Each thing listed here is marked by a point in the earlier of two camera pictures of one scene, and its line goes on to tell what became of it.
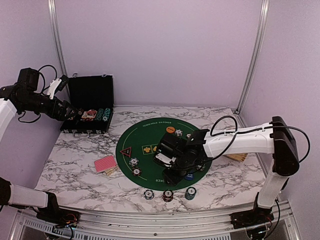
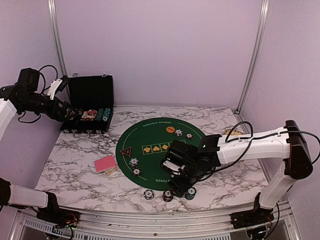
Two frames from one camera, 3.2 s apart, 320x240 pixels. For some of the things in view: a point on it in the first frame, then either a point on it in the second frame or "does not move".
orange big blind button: [170, 129] does not move
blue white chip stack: [148, 194] does not move
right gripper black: [174, 180] → [180, 188]
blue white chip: [178, 132] does not move
